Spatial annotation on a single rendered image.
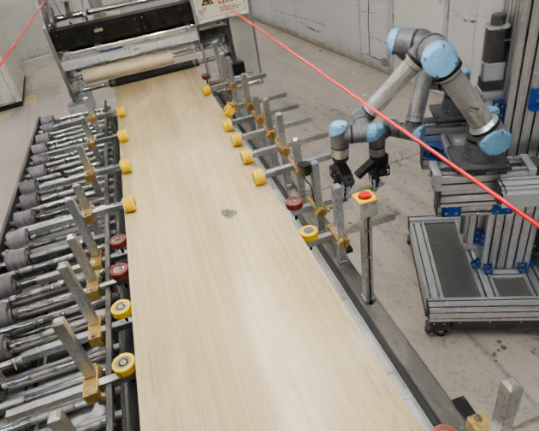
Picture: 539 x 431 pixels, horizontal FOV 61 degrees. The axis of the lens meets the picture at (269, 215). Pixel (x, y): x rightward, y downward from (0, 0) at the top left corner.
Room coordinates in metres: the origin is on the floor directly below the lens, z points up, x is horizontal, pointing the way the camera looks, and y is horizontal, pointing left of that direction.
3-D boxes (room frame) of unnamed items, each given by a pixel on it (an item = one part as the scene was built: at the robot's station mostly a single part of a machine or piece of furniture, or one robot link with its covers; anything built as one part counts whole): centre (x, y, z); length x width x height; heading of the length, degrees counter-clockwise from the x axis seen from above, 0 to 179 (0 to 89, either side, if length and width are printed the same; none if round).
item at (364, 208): (1.31, -0.34, 1.18); 0.07 x 0.07 x 0.08; 11
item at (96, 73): (4.26, 0.80, 1.05); 1.43 x 0.12 x 0.12; 101
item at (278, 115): (2.30, -0.15, 0.93); 0.04 x 0.04 x 0.48; 11
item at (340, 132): (1.70, -0.35, 1.27); 0.09 x 0.08 x 0.11; 79
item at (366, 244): (1.31, -0.34, 0.93); 0.05 x 0.05 x 0.45; 11
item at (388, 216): (1.62, -0.35, 0.84); 0.44 x 0.03 x 0.04; 101
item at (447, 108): (2.20, -1.07, 1.09); 0.15 x 0.15 x 0.10
